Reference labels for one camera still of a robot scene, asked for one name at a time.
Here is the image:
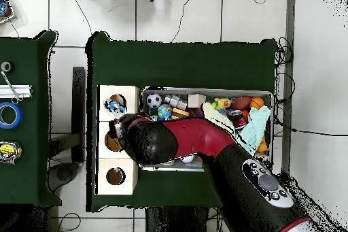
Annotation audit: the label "clear mesh bin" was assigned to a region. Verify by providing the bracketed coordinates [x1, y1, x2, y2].
[139, 87, 275, 174]

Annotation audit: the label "wooden box with three holes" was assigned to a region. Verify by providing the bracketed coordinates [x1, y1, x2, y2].
[97, 84, 140, 196]

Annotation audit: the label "small cluttered tray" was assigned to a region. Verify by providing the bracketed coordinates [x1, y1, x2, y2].
[0, 0, 16, 24]

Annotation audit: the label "toy burger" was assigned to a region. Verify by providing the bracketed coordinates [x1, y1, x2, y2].
[171, 107, 190, 120]

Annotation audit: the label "plain wooden block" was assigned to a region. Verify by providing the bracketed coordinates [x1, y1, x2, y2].
[188, 93, 207, 108]

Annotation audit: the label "cream knitted cloth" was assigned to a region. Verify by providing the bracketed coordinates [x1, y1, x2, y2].
[202, 101, 237, 137]

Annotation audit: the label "dark green tablecloth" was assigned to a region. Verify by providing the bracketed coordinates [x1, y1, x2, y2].
[85, 31, 278, 213]
[0, 29, 63, 208]

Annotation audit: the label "silver-topped soda can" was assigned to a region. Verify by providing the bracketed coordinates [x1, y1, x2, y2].
[228, 109, 247, 129]

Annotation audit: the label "mint green knitted cloth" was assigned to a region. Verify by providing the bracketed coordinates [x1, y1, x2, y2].
[239, 105, 272, 156]

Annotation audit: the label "blue tape roll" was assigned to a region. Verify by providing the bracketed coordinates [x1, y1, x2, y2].
[0, 101, 24, 130]

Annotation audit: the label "metal scissors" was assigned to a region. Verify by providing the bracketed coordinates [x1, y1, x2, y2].
[0, 70, 24, 104]

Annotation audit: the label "yellow tape measure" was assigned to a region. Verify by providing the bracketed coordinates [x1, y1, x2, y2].
[0, 140, 23, 165]

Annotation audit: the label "black cable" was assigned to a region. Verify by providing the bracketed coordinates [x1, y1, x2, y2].
[67, 0, 94, 35]
[57, 212, 82, 232]
[273, 72, 348, 137]
[171, 0, 198, 43]

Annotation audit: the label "aluminium rail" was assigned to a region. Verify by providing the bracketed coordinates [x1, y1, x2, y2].
[0, 84, 33, 99]

